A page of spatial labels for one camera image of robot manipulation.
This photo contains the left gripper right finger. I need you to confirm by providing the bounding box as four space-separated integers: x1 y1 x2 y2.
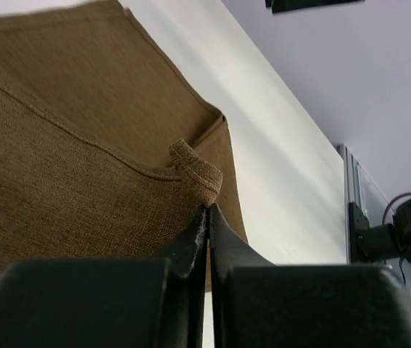
208 204 274 347

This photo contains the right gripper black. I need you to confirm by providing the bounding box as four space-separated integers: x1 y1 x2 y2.
265 0 362 14

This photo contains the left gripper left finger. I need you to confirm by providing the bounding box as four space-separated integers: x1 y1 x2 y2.
155 206 209 347

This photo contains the brown cloth napkin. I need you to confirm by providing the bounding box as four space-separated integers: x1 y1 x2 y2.
0 1 246 272

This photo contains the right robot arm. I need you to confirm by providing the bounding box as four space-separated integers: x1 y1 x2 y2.
354 192 411 268

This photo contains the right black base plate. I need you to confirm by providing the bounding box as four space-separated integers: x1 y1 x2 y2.
347 202 370 263

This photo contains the aluminium front rail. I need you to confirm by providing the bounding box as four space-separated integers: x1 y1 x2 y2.
335 143 391 262

